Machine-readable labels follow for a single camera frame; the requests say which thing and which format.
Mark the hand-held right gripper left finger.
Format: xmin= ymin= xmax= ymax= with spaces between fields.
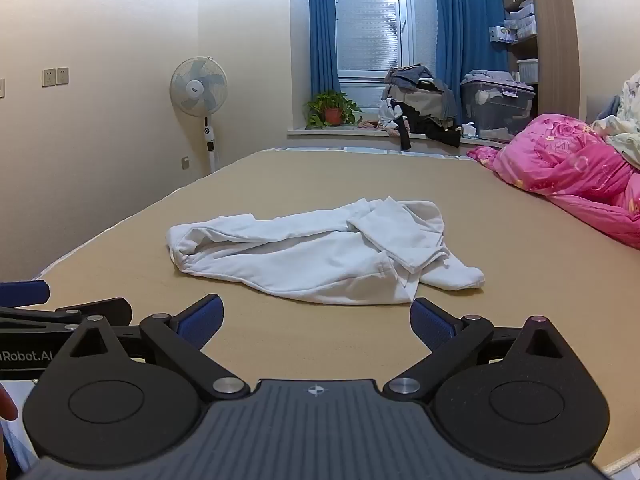
xmin=50 ymin=294 xmax=251 ymax=402

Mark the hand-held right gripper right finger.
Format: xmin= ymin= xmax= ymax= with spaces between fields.
xmin=384 ymin=297 xmax=583 ymax=402

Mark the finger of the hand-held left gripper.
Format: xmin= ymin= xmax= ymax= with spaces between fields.
xmin=0 ymin=297 xmax=134 ymax=332
xmin=0 ymin=280 xmax=51 ymax=307

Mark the white garment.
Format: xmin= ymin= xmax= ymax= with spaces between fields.
xmin=166 ymin=198 xmax=486 ymax=307

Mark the pile of clothes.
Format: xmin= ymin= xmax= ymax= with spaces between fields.
xmin=377 ymin=64 xmax=463 ymax=151

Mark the person's left hand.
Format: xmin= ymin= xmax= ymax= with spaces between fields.
xmin=0 ymin=382 xmax=21 ymax=422

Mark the pink floral quilt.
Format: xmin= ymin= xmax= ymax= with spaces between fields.
xmin=467 ymin=113 xmax=640 ymax=251

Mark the white windowsill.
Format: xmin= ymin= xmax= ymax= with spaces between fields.
xmin=286 ymin=126 xmax=507 ymax=149

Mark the clear plastic storage box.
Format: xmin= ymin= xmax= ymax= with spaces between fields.
xmin=460 ymin=71 xmax=536 ymax=142

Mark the white standing fan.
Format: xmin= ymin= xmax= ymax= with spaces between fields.
xmin=169 ymin=56 xmax=229 ymax=173

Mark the potted green plant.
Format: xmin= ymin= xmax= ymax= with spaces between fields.
xmin=303 ymin=91 xmax=363 ymax=129

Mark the white plastic basket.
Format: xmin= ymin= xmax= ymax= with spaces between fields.
xmin=516 ymin=58 xmax=540 ymax=84

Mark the cream floral blanket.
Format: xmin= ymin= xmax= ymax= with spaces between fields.
xmin=592 ymin=70 xmax=640 ymax=168

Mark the blue cloth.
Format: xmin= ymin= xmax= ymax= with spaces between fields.
xmin=597 ymin=95 xmax=622 ymax=122

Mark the blue curtain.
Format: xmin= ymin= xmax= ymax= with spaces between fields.
xmin=434 ymin=0 xmax=511 ymax=86
xmin=307 ymin=0 xmax=342 ymax=97

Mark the stack of white boxes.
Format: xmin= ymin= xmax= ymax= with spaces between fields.
xmin=504 ymin=0 xmax=538 ymax=41

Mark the wooden shelf unit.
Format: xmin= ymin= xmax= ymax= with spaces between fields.
xmin=500 ymin=0 xmax=588 ymax=126

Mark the window with white frame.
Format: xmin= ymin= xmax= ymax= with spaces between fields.
xmin=332 ymin=0 xmax=440 ymax=111

